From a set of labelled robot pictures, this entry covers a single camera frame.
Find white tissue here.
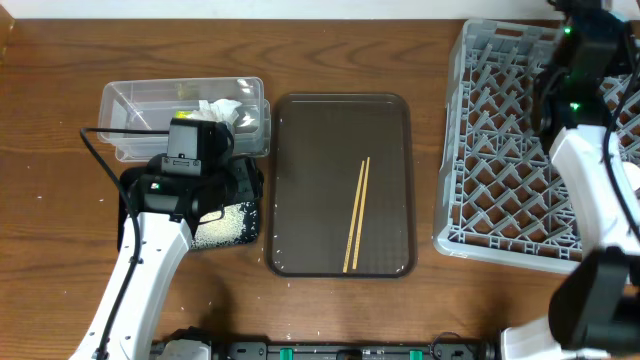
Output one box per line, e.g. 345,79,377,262
188,99,242,125

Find yellow green snack wrapper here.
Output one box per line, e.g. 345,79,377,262
173,111,193,119

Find white cup green inside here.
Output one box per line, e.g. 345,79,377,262
622,162,640,193

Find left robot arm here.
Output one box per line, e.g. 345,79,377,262
73,154,264,359

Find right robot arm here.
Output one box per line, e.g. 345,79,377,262
499,1,639,359

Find grey dishwasher rack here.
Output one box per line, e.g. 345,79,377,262
432,18,640,275

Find black plastic bin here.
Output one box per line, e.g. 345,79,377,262
117,157,266,253

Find spilled white rice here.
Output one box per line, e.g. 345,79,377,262
192,202,260,250

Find brown serving tray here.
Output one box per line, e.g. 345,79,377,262
265,93,417,279

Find left wooden chopstick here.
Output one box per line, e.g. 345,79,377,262
342,160,365,274

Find wooden chopstick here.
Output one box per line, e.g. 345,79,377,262
352,158,370,270
342,160,365,274

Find clear plastic bin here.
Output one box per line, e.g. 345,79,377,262
98,77,271,162

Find right wooden chopstick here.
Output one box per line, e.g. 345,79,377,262
352,158,370,270

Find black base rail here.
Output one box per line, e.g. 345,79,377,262
149,340,501,360

